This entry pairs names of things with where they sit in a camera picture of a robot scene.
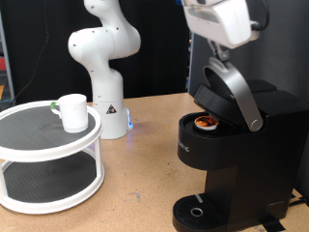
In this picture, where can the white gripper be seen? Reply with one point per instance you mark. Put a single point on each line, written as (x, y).
(222, 22)

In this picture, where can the orange lid coffee pod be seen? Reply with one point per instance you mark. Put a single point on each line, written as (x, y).
(206, 121)

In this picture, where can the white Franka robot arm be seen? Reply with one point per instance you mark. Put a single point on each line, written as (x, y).
(106, 80)

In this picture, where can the black Keurig coffee machine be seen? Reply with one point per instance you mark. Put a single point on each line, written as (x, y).
(257, 167)

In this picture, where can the white mug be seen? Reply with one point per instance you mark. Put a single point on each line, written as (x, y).
(75, 112)

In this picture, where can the black drip tray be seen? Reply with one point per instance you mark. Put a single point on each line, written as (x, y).
(193, 212)

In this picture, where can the white two-tier turntable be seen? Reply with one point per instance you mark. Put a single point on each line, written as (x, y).
(48, 154)

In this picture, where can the grey metal pole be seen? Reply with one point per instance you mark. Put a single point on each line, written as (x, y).
(9, 74)

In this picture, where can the red background object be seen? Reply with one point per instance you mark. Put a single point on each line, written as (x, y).
(2, 64)

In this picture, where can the grey metal frame post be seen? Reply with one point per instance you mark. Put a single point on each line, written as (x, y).
(190, 64)

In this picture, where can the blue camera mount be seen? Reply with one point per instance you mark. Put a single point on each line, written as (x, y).
(178, 2)

